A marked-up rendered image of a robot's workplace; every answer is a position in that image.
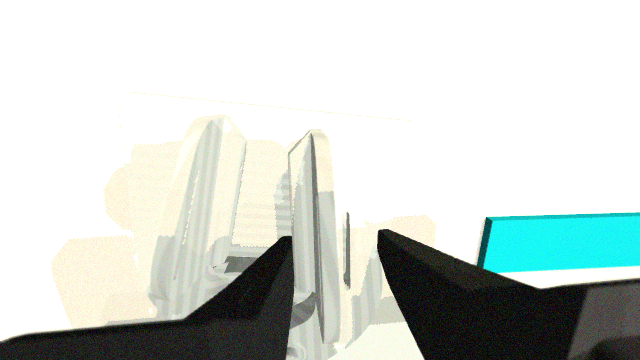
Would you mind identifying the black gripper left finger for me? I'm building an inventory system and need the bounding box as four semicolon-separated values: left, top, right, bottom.
0;236;294;360

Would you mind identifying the cyan flat plate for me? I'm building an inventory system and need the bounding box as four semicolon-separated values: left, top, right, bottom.
477;212;640;273

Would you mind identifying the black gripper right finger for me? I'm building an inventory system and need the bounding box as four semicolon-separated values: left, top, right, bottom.
377;229;640;360

